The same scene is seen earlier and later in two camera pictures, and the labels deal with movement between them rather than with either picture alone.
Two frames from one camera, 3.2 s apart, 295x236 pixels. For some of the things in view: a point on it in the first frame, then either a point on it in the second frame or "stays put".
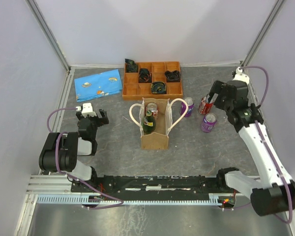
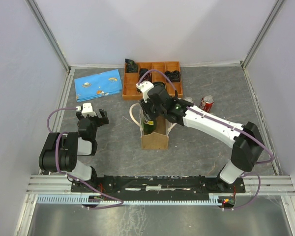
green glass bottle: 149,123 stays put
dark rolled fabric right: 172,76 stays put
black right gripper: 219,89 → 145,107
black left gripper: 102,121 stays put
